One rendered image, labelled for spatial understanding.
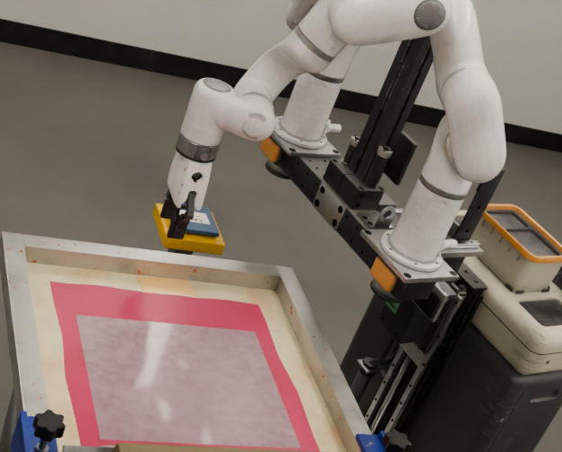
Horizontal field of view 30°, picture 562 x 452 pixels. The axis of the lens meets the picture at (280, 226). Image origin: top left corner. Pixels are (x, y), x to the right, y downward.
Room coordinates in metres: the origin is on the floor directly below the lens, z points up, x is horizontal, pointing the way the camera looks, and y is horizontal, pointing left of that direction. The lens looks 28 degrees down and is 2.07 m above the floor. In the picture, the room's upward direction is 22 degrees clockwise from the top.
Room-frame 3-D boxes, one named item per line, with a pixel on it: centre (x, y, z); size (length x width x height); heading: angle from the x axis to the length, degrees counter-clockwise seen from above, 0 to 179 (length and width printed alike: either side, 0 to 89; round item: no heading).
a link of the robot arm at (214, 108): (1.70, 0.15, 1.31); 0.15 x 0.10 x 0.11; 105
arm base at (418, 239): (1.83, -0.26, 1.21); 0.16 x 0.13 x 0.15; 131
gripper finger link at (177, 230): (1.66, 0.17, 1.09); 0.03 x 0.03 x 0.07; 28
